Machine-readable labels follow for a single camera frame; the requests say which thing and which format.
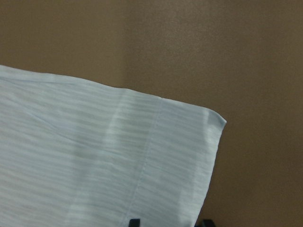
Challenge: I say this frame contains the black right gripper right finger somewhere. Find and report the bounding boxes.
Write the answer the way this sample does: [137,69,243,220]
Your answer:
[202,219,214,227]

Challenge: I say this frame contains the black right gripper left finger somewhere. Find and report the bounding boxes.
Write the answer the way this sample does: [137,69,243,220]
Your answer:
[129,216,140,227]

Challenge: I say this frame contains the light blue striped shirt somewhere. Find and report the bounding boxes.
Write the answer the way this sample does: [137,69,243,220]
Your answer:
[0,66,226,227]

